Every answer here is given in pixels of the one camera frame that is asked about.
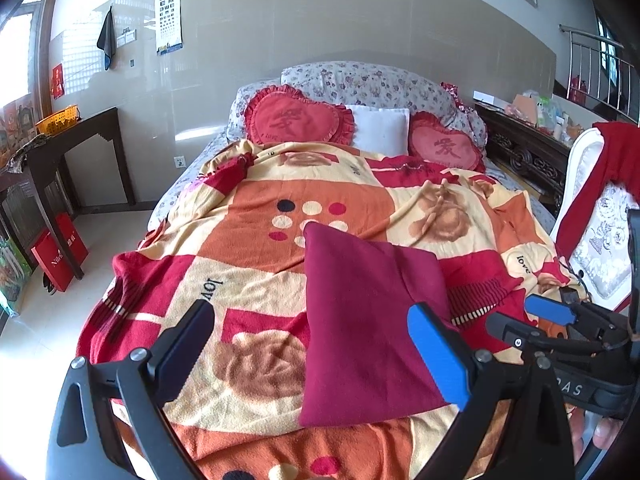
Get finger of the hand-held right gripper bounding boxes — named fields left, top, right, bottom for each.
left=524, top=287, right=630, bottom=347
left=486, top=311, right=608, bottom=361

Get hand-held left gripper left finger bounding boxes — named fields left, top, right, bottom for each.
left=45, top=299, right=216, bottom=480

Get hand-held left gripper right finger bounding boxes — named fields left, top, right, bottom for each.
left=406, top=302, right=576, bottom=480

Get maroon fleece garment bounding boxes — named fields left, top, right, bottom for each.
left=299, top=221, right=458, bottom=428

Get person's right hand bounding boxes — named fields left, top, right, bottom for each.
left=567, top=405, right=626, bottom=467

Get white upholstered chair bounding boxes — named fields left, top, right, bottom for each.
left=550, top=127, right=640, bottom=313

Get orange red printed blanket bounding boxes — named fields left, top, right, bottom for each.
left=75, top=140, right=581, bottom=480

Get dark carved wooden bench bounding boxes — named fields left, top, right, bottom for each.
left=474, top=101, right=576, bottom=216

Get red paper bag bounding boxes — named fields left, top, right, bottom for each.
left=31, top=230, right=76, bottom=293
left=50, top=211, right=90, bottom=266

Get red cloth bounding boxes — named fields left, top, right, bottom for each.
left=556, top=121, right=640, bottom=261

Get green printed bag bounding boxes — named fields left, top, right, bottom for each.
left=0, top=237, right=33, bottom=316

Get small red heart pillow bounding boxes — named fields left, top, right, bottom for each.
left=407, top=111, right=486, bottom=172

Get pile of assorted packets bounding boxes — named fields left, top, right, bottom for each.
left=505, top=89, right=583, bottom=143

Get red canisters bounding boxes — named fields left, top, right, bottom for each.
left=567, top=75, right=589, bottom=107

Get white pillow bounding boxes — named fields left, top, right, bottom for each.
left=345, top=105, right=411, bottom=156

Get dark wooden side table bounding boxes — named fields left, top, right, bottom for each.
left=0, top=106, right=137, bottom=281

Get metal stair railing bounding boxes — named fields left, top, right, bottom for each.
left=559, top=24, right=640, bottom=126

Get patterned cloth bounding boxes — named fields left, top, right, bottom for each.
left=0, top=135, right=51, bottom=173

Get large red heart pillow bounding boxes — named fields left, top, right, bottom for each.
left=243, top=85, right=356, bottom=147

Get yellow plastic basket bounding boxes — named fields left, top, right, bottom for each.
left=34, top=105, right=81, bottom=135

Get long floral bolster pillow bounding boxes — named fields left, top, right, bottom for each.
left=280, top=61, right=461, bottom=113

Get dark hanging cloth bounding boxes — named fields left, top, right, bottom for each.
left=96, top=6, right=117, bottom=71

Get eye chart poster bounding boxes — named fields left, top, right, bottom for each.
left=156, top=0, right=183, bottom=56

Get window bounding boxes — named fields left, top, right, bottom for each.
left=0, top=0, right=56, bottom=111

